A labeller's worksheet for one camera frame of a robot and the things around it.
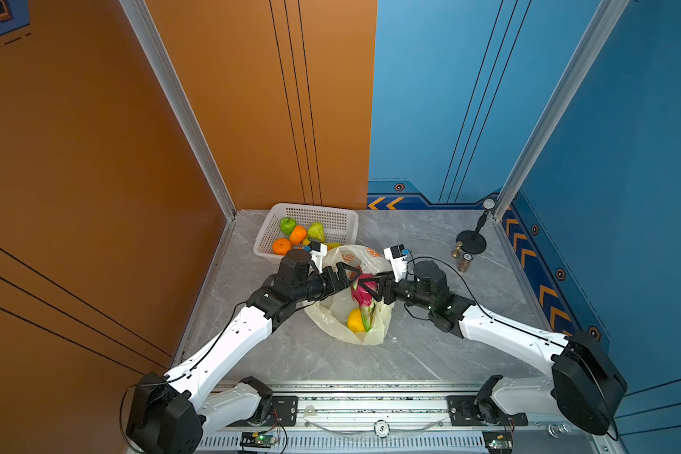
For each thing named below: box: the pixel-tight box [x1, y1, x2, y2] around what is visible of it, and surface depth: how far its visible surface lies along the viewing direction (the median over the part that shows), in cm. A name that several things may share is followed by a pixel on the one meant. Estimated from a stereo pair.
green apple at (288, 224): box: [279, 216, 298, 236], surface depth 111 cm
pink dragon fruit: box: [350, 273, 378, 332], surface depth 75 cm
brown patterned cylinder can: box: [456, 252, 474, 273], surface depth 101 cm
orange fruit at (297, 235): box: [289, 225, 308, 245], surface depth 107 cm
